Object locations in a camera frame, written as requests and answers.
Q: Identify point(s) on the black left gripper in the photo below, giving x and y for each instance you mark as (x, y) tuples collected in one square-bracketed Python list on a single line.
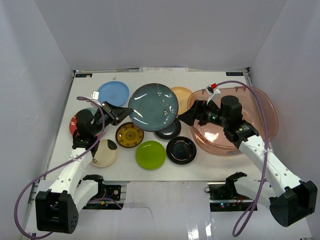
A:
[(111, 114)]

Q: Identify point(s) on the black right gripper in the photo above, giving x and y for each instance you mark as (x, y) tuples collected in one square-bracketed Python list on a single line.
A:
[(198, 111)]

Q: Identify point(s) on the dark teal blossom plate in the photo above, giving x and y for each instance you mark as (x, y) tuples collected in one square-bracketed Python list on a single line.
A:
[(155, 107)]

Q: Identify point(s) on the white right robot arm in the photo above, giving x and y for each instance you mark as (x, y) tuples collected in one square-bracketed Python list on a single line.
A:
[(287, 197)]

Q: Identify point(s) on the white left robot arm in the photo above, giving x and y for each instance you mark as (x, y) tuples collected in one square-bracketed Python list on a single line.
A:
[(57, 208)]

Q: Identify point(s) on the pink transparent plastic bin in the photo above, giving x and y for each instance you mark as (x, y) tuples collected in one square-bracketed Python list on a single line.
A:
[(244, 113)]

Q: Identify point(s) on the black glossy plate upper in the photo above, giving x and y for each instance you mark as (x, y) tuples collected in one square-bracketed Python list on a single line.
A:
[(170, 132)]

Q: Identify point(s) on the black glossy plate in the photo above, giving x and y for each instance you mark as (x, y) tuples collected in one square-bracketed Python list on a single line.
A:
[(181, 150), (170, 132)]

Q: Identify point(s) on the yellow patterned brown-rim plate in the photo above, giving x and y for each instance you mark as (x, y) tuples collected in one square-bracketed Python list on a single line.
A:
[(128, 135)]

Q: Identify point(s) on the light blue plastic plate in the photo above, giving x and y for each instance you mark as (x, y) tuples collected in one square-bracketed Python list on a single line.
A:
[(114, 92)]

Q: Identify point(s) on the orange plastic plate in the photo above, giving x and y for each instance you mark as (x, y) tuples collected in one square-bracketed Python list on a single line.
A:
[(182, 94)]

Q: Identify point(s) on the black glossy plate lower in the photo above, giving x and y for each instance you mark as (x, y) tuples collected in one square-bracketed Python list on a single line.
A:
[(181, 150)]

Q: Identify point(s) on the cream plate with flowers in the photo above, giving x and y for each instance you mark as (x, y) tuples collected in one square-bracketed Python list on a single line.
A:
[(106, 154)]

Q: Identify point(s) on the lime green plate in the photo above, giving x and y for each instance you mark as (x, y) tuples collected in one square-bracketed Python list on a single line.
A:
[(150, 155)]

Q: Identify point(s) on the red teal floral plate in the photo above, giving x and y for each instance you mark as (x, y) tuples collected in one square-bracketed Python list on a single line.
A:
[(73, 125)]

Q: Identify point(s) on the white papers at back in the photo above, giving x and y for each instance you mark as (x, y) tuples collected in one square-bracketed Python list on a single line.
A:
[(163, 69)]

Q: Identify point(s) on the right black corner label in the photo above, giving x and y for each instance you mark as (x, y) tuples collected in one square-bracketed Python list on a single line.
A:
[(234, 74)]

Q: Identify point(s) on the black corner label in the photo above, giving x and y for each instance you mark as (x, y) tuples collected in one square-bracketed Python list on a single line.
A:
[(234, 74), (83, 75)]

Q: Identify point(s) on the left black corner label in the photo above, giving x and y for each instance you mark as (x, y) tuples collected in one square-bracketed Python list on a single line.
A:
[(83, 75)]

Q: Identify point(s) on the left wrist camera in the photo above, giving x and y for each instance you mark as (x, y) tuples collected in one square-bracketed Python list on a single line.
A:
[(95, 95)]

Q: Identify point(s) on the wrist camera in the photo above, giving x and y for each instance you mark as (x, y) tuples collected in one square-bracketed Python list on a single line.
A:
[(212, 90), (95, 95)]

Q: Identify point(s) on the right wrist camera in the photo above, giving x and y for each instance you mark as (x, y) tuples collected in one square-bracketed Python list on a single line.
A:
[(212, 90)]

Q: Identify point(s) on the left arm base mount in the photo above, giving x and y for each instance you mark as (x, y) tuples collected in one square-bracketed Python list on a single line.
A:
[(108, 196)]

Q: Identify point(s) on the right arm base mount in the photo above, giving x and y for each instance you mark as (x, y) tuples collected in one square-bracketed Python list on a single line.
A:
[(223, 196)]

